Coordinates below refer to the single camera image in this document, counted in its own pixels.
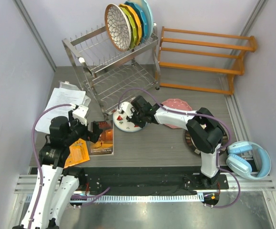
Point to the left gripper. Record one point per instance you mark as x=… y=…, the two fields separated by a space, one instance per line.
x=92 y=136

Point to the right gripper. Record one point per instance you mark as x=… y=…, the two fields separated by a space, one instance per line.
x=141 y=125

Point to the white strawberry plate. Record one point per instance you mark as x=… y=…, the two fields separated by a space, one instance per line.
x=124 y=124

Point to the pink dotted plate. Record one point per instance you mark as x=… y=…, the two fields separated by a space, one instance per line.
x=179 y=105

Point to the steel dish rack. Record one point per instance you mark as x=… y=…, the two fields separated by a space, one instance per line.
x=110 y=75

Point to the brown floral pattern plate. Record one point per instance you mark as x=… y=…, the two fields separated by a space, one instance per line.
x=117 y=27

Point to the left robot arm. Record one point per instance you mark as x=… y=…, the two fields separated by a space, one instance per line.
x=55 y=184

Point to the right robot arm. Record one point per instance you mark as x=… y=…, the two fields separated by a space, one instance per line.
x=204 y=130

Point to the dark paperback book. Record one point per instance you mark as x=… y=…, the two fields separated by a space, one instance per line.
x=104 y=146

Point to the orange booklet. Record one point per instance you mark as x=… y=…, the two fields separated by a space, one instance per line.
x=78 y=154

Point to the stack of white papers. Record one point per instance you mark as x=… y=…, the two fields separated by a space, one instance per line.
x=66 y=93

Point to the green plate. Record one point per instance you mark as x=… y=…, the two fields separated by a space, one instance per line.
x=133 y=28

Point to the dark rimmed cream plate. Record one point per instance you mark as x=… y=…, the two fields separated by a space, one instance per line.
x=188 y=141

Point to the blue dotted plate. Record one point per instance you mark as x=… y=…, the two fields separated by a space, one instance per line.
x=142 y=17

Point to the orange plate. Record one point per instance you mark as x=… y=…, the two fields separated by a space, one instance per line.
x=137 y=20

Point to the light blue plate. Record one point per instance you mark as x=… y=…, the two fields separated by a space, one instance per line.
x=149 y=16

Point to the light blue headphones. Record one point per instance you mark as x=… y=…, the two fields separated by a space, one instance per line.
x=242 y=166

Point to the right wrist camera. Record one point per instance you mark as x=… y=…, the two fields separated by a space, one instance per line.
x=126 y=110

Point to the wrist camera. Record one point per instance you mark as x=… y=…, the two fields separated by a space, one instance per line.
x=126 y=110
x=79 y=112

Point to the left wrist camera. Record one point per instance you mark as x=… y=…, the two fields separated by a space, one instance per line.
x=79 y=112

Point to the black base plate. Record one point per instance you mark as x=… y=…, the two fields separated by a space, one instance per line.
x=148 y=181

